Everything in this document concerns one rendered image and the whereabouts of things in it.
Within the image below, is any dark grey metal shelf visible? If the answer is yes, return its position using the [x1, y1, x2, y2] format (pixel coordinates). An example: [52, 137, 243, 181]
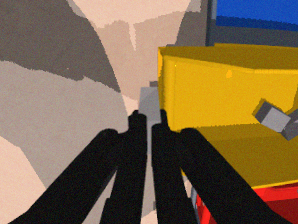
[205, 0, 298, 49]

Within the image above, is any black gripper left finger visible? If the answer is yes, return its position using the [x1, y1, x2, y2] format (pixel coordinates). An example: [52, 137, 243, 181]
[8, 87, 149, 224]

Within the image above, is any yellow bin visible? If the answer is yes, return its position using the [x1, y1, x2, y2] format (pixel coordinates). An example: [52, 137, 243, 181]
[158, 46, 298, 189]

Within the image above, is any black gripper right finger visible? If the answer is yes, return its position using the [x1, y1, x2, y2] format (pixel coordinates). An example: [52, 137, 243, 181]
[149, 87, 293, 224]

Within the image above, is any red bin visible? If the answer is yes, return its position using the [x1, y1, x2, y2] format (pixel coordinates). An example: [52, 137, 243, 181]
[197, 182, 298, 224]

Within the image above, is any grey metal block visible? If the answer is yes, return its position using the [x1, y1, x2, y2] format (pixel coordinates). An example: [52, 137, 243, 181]
[254, 101, 291, 133]
[281, 109, 298, 141]

